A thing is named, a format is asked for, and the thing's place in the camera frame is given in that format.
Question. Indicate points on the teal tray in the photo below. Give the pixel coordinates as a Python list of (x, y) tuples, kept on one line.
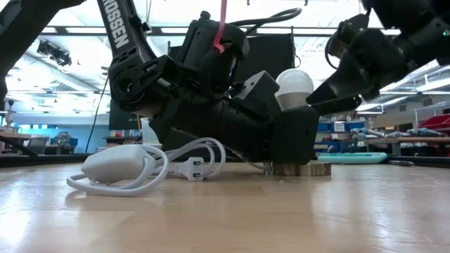
[(351, 158)]

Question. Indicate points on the translucent white container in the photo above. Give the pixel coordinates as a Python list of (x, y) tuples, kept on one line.
[(147, 133)]

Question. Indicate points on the grey office chair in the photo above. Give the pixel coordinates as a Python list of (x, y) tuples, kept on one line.
[(37, 144)]

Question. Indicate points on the red storage bin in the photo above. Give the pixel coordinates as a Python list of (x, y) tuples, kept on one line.
[(437, 123)]

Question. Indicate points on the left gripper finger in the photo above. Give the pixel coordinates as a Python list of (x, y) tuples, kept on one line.
[(295, 135), (260, 91)]

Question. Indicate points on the white light bulb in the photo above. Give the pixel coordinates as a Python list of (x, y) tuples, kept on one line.
[(293, 88)]

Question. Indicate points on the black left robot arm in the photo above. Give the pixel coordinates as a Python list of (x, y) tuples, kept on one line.
[(140, 77)]

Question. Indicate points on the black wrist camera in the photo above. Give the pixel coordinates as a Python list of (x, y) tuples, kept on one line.
[(207, 56), (351, 30)]

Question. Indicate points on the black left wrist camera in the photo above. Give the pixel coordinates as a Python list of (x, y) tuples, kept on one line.
[(207, 56)]

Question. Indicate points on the black overhead rig beam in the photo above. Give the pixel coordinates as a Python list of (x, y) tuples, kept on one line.
[(288, 31)]

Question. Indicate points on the black monitor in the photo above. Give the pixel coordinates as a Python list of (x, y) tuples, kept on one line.
[(119, 121)]

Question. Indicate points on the wooden workbench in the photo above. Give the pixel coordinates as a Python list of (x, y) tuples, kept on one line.
[(422, 140)]

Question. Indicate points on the brass lamp socket base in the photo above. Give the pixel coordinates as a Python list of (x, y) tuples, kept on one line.
[(316, 169)]

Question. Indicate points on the brown background table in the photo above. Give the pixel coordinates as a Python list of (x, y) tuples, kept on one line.
[(14, 135)]

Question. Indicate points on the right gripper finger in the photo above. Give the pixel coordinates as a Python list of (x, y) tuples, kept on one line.
[(337, 88), (337, 105)]

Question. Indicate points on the blue storage bin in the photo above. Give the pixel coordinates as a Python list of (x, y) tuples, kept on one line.
[(355, 126), (323, 126)]

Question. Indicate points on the black ceiling-hung device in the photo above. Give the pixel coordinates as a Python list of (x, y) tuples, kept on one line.
[(56, 54)]

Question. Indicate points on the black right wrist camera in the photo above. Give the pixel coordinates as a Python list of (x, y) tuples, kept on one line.
[(351, 30)]

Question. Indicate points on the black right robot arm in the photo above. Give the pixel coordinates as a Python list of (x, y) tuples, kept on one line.
[(422, 31)]

